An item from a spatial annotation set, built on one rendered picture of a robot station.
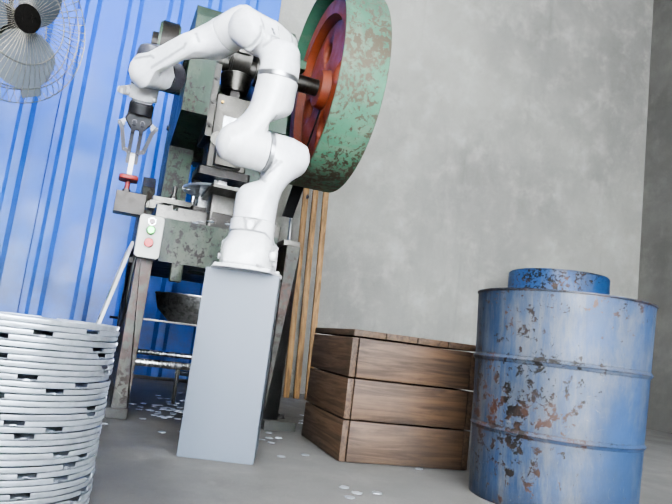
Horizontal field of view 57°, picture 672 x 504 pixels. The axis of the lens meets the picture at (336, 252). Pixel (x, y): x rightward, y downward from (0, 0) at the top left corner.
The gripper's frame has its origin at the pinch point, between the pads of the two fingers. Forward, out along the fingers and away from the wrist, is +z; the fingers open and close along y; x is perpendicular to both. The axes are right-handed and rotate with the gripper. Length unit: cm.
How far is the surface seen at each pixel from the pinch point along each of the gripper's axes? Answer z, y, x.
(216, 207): 9.5, 30.5, 1.2
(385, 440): 44, 75, -82
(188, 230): 16.7, 21.5, -8.7
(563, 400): 8, 92, -118
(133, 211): 13.4, 3.2, -9.2
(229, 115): -20.4, 31.7, 25.4
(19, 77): -14, -42, 46
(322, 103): -33, 69, 36
